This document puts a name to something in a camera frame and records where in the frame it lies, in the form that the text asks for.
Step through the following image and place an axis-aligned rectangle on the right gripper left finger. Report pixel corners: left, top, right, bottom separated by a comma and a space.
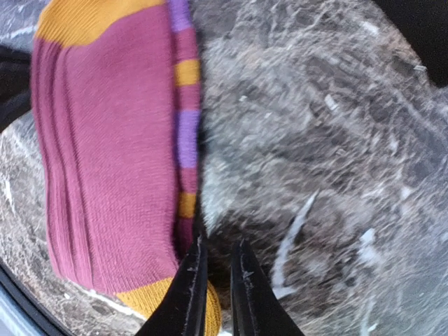
136, 235, 207, 336

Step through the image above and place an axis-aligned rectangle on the purple orange striped sock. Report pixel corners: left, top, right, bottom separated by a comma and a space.
31, 1, 201, 316

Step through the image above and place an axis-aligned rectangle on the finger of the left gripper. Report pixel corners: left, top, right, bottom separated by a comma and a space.
0, 45, 31, 130

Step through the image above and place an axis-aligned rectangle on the black display case box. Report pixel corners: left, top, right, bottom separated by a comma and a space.
375, 0, 447, 88

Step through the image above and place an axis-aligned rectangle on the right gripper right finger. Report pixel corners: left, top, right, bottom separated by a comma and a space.
230, 239, 304, 336

